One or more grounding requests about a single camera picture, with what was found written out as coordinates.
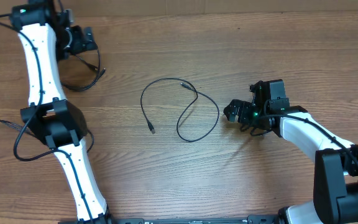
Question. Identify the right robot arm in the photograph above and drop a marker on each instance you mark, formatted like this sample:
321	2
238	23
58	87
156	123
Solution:
335	185

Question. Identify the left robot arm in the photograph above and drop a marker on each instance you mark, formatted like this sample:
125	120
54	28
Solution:
47	37

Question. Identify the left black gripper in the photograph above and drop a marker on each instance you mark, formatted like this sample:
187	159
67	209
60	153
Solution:
80	44

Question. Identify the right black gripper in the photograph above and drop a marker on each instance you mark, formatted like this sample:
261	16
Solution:
244	109

